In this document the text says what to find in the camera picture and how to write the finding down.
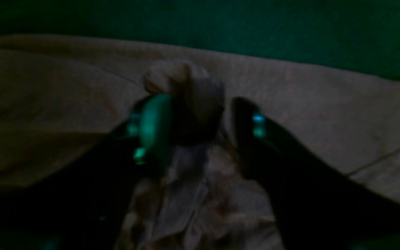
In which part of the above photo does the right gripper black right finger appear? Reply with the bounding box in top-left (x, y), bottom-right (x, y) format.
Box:
top-left (232, 98), bottom-right (400, 250)

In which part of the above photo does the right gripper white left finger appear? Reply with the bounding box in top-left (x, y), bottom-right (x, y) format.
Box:
top-left (127, 94), bottom-right (173, 177)

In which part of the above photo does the red long-sleeve T-shirt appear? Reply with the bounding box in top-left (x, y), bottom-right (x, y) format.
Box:
top-left (0, 35), bottom-right (400, 250)

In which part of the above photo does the black table cloth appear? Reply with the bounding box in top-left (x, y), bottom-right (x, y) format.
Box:
top-left (0, 0), bottom-right (400, 80)

